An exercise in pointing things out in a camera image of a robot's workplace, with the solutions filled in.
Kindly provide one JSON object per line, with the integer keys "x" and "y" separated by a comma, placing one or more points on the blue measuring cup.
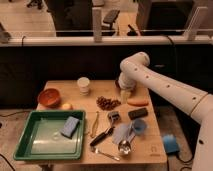
{"x": 139, "y": 126}

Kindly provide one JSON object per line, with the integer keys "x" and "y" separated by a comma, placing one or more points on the black rectangular block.
{"x": 134, "y": 114}

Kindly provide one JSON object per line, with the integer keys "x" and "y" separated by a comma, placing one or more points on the grey blue cloth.
{"x": 123, "y": 132}

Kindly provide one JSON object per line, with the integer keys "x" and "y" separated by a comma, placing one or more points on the silver fork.
{"x": 97, "y": 151}

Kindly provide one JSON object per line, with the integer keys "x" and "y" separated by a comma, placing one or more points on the white paper cup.
{"x": 83, "y": 84}

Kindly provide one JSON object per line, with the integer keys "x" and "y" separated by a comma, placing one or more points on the green plastic tray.
{"x": 41, "y": 138}

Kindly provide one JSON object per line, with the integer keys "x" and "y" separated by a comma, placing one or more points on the blue box on floor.
{"x": 170, "y": 144}

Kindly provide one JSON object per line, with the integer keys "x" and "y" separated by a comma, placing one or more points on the yellow-green tongs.
{"x": 95, "y": 125}

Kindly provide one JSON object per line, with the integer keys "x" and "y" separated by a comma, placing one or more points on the purple bowl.
{"x": 117, "y": 84}

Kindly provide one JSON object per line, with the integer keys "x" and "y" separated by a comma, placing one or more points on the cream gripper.
{"x": 125, "y": 95}

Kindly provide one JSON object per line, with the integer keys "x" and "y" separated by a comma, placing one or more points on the orange carrot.
{"x": 137, "y": 103}

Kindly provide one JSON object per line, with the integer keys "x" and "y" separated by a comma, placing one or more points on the black handled peeler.
{"x": 113, "y": 117}

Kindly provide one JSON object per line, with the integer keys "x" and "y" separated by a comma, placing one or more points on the bunch of red grapes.
{"x": 107, "y": 103}

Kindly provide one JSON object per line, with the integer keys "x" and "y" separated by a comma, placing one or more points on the small yellow apple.
{"x": 67, "y": 106}

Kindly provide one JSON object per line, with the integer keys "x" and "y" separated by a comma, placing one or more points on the red bowl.
{"x": 49, "y": 98}

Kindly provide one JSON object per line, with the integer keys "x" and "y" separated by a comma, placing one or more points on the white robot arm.
{"x": 196, "y": 103}

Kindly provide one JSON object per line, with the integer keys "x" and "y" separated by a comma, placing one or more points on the metal measuring spoon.
{"x": 124, "y": 146}

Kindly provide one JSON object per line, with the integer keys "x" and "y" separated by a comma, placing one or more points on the blue sponge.
{"x": 69, "y": 126}

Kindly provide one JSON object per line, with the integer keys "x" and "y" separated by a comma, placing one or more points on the black office chair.
{"x": 111, "y": 17}

